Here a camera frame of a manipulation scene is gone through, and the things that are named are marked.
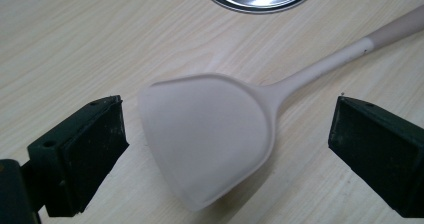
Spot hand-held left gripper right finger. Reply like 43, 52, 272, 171
327, 95, 424, 219

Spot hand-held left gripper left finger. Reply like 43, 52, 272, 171
21, 95, 130, 218

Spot white silicone spatula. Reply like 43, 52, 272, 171
137, 4, 424, 213

